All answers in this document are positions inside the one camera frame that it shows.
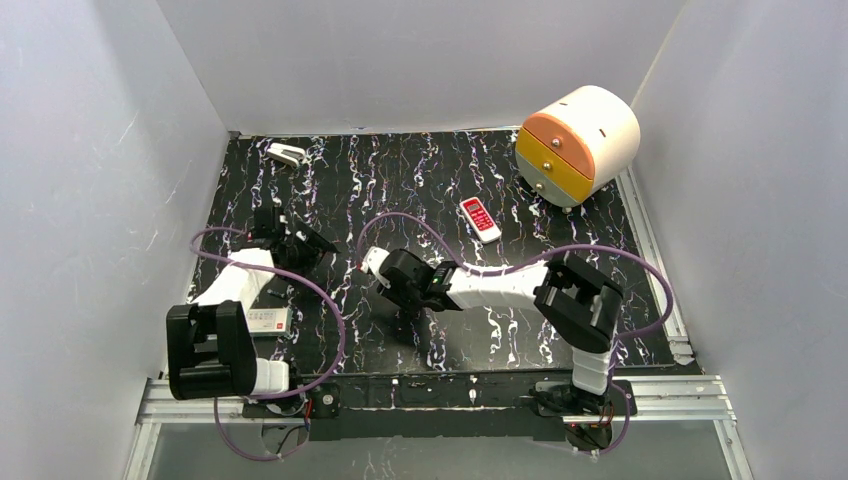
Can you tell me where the white remote control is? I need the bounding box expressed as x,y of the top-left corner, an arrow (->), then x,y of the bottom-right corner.
459,197 -> 502,244

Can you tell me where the white battery box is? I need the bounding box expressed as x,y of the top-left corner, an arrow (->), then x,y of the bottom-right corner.
246,307 -> 292,337

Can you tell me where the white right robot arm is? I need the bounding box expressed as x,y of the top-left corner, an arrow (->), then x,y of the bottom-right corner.
360,247 -> 624,415

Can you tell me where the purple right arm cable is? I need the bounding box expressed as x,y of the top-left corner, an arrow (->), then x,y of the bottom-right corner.
356,211 -> 676,456

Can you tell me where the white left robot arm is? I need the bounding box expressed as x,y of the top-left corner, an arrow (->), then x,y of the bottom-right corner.
165,206 -> 338,400

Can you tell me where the round orange drawer cabinet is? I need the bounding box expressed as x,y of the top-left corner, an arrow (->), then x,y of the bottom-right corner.
514,85 -> 641,210

